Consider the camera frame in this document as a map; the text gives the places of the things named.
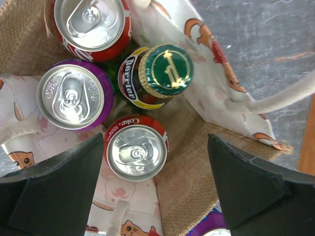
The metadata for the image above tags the orange wooden divided tray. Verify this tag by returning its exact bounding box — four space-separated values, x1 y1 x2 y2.
297 95 315 176

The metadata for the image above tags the red coke can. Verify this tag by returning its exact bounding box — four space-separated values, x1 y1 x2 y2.
103 115 169 181
54 0 132 62

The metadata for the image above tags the red Coke can back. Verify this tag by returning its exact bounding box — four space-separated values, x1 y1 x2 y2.
54 0 132 62

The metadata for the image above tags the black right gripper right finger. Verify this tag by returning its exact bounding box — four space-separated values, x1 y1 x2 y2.
208 134 315 236

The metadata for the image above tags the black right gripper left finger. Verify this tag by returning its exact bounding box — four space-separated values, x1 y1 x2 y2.
0 133 104 236

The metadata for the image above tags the burlap canvas tote bag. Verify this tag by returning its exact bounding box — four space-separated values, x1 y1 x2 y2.
0 0 315 236

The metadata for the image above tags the red Coke can front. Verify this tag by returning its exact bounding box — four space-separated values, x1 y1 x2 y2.
103 115 169 181

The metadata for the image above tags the green glass Perrier bottle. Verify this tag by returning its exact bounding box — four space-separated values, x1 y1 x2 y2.
117 43 194 110

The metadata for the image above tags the purple fanta can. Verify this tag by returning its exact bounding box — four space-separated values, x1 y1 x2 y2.
36 59 114 131
186 210 225 236

